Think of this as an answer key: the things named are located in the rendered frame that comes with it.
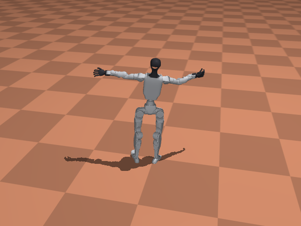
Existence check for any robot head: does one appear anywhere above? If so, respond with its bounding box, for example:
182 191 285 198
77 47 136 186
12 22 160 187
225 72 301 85
149 58 161 78

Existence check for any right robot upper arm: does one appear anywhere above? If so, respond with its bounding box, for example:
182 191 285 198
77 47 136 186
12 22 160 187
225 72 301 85
162 76 181 85

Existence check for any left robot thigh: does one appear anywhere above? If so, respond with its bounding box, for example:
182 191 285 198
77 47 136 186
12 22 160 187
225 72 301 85
134 107 145 140

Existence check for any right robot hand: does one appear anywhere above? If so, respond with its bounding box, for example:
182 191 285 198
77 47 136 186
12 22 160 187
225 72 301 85
192 68 205 78

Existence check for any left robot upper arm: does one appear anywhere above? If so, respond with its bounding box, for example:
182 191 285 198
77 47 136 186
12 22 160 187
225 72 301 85
123 73 145 82

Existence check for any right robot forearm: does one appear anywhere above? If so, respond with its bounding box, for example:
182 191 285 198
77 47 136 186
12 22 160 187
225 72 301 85
179 74 196 84

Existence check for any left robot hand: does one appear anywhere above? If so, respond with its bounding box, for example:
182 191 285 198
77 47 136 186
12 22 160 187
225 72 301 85
93 67 110 77

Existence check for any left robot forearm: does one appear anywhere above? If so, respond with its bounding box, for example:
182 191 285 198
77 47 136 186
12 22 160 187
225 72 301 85
106 70 127 78

